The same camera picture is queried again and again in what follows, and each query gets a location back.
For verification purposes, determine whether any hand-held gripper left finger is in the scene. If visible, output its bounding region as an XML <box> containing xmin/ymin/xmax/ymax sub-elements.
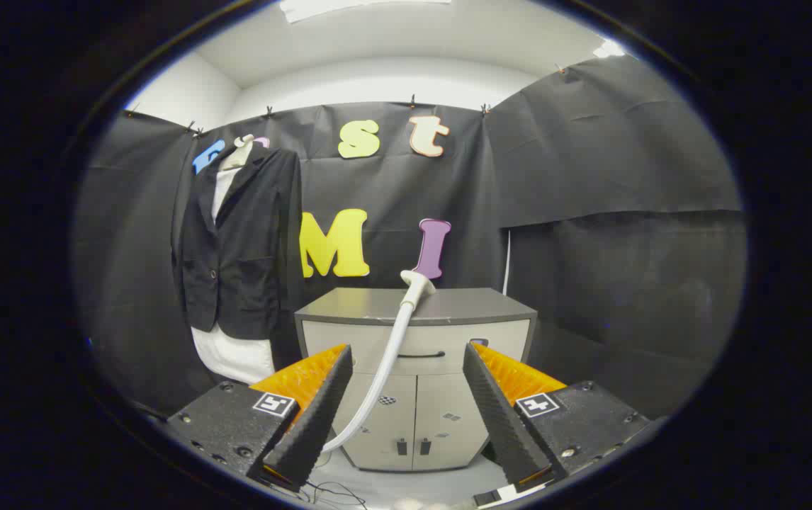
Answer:
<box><xmin>165</xmin><ymin>344</ymin><xmax>354</xmax><ymax>493</ymax></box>

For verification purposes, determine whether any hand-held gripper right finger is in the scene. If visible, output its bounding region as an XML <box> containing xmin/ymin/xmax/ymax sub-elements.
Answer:
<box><xmin>463</xmin><ymin>342</ymin><xmax>651</xmax><ymax>497</ymax></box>

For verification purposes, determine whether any white shirt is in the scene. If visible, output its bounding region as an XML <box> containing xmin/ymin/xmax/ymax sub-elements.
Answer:
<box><xmin>190</xmin><ymin>166</ymin><xmax>276</xmax><ymax>385</ymax></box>

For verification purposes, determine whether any white steamer hose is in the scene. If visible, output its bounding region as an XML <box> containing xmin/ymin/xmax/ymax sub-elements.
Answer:
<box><xmin>321</xmin><ymin>301</ymin><xmax>414</xmax><ymax>454</ymax></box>

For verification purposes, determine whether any white garment steamer head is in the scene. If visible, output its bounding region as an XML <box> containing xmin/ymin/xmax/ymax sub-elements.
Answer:
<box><xmin>400</xmin><ymin>271</ymin><xmax>436</xmax><ymax>312</ymax></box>

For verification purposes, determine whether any black suit jacket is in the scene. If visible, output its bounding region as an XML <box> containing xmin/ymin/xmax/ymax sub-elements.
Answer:
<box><xmin>172</xmin><ymin>145</ymin><xmax>304</xmax><ymax>341</ymax></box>

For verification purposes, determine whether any grey cabinet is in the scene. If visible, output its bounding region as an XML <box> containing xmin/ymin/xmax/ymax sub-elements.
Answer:
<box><xmin>295</xmin><ymin>287</ymin><xmax>538</xmax><ymax>473</ymax></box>

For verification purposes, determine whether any black backdrop cloth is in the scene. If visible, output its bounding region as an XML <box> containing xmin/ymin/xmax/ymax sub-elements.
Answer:
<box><xmin>73</xmin><ymin>55</ymin><xmax>747</xmax><ymax>426</ymax></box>

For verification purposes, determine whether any cream plastic hanger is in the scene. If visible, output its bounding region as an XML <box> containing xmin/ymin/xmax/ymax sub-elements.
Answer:
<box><xmin>218</xmin><ymin>135</ymin><xmax>256</xmax><ymax>172</ymax></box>

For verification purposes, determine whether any row of backdrop clips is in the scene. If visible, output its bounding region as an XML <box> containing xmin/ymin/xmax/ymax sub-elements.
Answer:
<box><xmin>123</xmin><ymin>64</ymin><xmax>570</xmax><ymax>139</ymax></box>

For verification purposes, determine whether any black floor cable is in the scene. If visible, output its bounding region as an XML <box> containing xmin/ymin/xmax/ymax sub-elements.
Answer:
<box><xmin>305</xmin><ymin>480</ymin><xmax>369</xmax><ymax>509</ymax></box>

